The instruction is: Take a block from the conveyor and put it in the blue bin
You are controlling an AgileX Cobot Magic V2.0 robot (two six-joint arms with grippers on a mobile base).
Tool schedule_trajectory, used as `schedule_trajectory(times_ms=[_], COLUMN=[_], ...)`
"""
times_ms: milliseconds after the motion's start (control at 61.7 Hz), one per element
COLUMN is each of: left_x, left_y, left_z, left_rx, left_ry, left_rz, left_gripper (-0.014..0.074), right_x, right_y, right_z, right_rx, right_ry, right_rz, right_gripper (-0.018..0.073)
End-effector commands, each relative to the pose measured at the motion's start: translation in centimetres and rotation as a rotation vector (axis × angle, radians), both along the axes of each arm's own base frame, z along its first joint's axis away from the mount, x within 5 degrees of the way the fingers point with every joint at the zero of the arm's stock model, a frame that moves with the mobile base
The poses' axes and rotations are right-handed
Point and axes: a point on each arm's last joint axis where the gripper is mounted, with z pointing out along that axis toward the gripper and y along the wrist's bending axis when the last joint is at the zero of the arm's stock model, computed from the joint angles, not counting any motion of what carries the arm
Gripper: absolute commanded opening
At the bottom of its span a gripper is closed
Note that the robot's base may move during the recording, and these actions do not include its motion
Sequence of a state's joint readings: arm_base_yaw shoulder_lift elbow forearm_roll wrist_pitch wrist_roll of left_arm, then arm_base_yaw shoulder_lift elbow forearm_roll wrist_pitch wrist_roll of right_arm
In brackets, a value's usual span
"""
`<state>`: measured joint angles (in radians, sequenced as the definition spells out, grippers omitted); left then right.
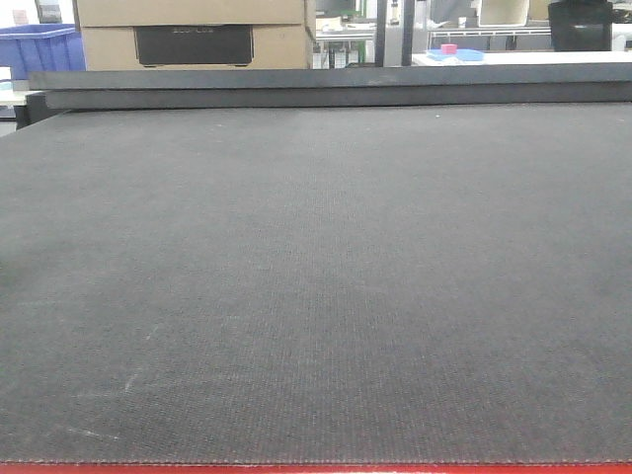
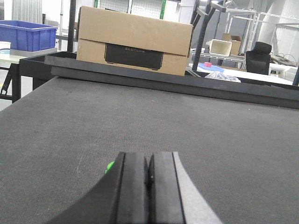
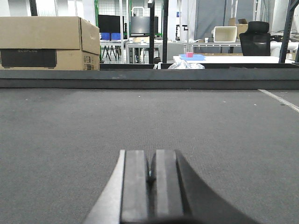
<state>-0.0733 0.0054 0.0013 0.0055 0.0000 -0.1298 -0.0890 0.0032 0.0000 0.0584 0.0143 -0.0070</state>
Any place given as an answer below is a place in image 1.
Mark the dark grey conveyor belt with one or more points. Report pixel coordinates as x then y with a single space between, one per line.
389 285

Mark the cardboard box with black print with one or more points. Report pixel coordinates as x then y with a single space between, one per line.
171 35

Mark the white far table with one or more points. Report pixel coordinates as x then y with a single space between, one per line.
534 58

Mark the black vertical post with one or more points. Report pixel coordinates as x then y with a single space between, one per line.
380 33

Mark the dark conveyor end rail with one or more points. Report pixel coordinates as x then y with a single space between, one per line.
335 88

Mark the pink block on far table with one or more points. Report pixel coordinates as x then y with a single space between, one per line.
449 48

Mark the blue plastic bin far left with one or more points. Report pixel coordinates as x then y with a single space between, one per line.
41 47

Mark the blue tray on far table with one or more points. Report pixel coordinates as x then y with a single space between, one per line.
462 55

